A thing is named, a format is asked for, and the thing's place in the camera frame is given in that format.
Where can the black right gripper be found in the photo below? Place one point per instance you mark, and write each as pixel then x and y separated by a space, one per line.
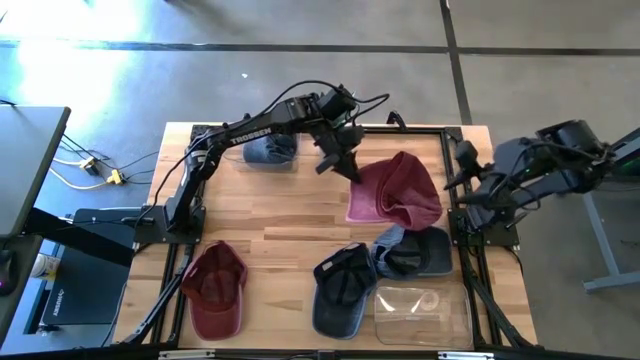
pixel 487 200

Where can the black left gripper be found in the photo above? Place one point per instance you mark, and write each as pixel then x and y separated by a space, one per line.
pixel 337 140

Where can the maroon baseball cap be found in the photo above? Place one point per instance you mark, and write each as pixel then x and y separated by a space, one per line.
pixel 215 295
pixel 400 195

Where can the blue denim baseball cap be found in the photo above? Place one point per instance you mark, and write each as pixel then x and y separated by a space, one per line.
pixel 270 150

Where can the faded blue baseball cap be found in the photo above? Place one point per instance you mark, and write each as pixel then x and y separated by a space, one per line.
pixel 410 255

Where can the navy cap with white label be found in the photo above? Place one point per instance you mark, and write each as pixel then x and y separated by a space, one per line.
pixel 342 295

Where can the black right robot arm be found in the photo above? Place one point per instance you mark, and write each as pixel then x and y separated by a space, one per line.
pixel 550 165

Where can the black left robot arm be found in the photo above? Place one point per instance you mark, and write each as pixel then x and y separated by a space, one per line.
pixel 280 120

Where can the clear plastic bin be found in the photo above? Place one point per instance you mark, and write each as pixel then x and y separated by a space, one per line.
pixel 425 320
pixel 232 157

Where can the yellow power plug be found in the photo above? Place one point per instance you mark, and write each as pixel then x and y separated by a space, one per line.
pixel 90 165
pixel 116 176

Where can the black desk leg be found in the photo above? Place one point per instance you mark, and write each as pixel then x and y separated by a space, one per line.
pixel 75 237

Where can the black crossbeam with silver brackets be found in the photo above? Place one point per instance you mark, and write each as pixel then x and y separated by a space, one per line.
pixel 125 354

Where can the black Husky tool cabinet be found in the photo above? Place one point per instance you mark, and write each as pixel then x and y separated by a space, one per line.
pixel 85 300

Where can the white paper cup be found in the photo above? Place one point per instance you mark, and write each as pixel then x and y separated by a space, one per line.
pixel 45 266

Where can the grey desk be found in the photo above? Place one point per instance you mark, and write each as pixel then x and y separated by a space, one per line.
pixel 25 165

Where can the black side desk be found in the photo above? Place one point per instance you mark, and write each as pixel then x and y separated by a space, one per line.
pixel 25 250

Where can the black computer mouse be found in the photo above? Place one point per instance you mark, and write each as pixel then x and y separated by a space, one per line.
pixel 6 272

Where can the black aluminium table frame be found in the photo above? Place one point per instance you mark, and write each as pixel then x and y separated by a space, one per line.
pixel 425 130

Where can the grey metal frame table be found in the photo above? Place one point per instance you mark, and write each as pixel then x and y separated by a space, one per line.
pixel 615 281

